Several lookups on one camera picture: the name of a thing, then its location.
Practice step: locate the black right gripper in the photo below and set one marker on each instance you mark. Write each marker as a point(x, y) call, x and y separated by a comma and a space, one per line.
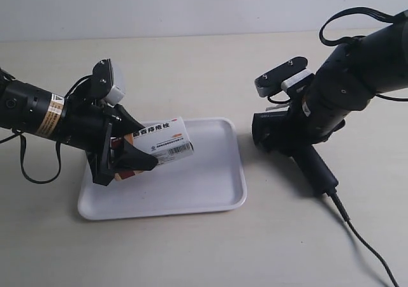
point(312, 117)

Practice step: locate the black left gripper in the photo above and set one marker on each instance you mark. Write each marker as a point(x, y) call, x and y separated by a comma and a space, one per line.
point(89, 126)

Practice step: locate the black handheld barcode scanner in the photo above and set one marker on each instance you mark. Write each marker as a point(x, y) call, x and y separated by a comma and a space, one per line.
point(306, 159)

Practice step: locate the white red medicine box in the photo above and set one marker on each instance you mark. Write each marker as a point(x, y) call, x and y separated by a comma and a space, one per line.
point(167, 141)

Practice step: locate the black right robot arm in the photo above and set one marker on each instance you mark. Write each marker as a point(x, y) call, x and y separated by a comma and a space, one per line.
point(360, 68)

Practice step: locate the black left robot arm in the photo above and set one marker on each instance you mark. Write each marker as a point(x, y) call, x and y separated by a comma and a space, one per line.
point(26, 108)

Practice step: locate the white plastic tray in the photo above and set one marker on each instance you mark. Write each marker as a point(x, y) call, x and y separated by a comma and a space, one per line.
point(211, 180)

